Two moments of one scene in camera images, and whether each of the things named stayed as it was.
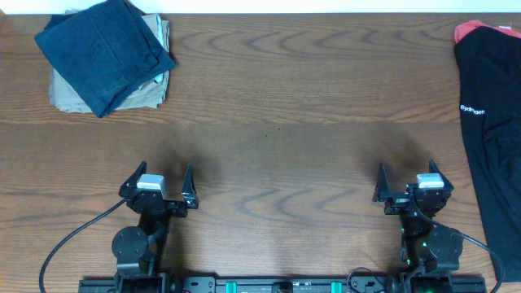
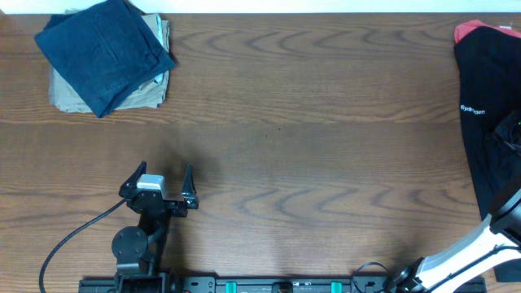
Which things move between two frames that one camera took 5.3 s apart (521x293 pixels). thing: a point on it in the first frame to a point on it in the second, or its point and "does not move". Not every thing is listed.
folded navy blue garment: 107,50 does not move
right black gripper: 396,201 to 503,131
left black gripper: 189,201 does not move
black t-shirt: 489,68 does not move
